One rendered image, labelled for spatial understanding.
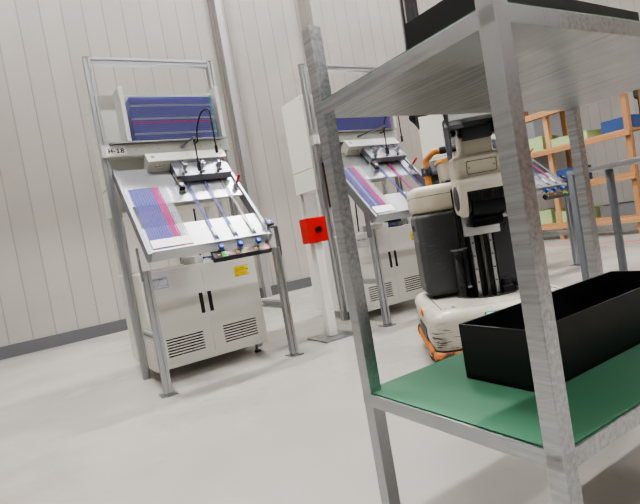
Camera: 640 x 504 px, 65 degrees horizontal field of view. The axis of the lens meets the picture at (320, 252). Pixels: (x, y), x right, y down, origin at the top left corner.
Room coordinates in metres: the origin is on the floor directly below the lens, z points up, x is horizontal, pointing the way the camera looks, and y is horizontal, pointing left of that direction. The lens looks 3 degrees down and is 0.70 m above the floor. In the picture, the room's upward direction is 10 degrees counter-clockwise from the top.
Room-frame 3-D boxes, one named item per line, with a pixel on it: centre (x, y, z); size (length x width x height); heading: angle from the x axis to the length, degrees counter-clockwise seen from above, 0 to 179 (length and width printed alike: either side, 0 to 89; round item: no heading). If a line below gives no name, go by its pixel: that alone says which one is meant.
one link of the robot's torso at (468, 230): (2.14, -0.78, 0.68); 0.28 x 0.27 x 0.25; 85
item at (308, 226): (3.21, 0.02, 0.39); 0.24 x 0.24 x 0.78; 31
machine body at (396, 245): (3.98, -0.36, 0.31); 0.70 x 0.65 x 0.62; 121
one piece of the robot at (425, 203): (2.40, -0.74, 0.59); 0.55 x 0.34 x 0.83; 85
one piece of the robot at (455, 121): (2.02, -0.71, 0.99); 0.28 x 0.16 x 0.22; 85
